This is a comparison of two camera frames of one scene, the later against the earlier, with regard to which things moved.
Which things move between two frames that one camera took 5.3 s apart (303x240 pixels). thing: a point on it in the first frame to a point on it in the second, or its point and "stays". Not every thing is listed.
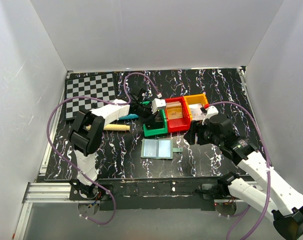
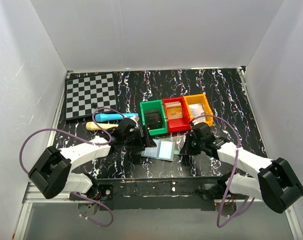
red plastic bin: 179,124 stays
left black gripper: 153,119 to 143,136
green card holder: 158,148 stays
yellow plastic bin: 194,99 stays
